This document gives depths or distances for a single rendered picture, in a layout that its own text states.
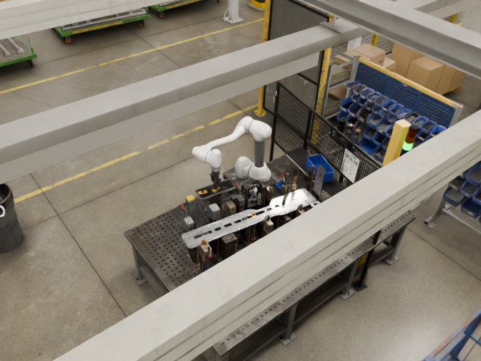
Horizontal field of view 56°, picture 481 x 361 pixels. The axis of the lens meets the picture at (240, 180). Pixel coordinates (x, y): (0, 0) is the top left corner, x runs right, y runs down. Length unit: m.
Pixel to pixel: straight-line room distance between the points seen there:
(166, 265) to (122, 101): 3.02
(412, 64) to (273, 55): 6.58
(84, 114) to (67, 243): 4.34
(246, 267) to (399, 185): 0.42
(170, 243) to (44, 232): 1.91
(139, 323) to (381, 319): 4.37
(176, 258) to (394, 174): 3.42
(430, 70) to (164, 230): 5.16
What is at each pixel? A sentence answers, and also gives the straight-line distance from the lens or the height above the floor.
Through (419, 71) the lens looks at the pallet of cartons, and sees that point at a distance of 8.12.
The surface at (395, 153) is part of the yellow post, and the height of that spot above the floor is 1.73.
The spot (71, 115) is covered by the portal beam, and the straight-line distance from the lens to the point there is 1.38.
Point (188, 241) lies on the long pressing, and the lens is 4.07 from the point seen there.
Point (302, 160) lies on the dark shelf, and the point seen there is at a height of 1.03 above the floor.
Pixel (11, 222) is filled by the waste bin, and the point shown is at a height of 0.38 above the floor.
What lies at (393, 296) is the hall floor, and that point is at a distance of 5.26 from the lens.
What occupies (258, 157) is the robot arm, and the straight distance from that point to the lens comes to 4.58.
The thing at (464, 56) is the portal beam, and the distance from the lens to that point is 1.65.
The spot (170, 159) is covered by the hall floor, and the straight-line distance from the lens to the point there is 6.55.
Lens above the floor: 4.05
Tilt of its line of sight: 41 degrees down
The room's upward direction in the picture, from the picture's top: 3 degrees clockwise
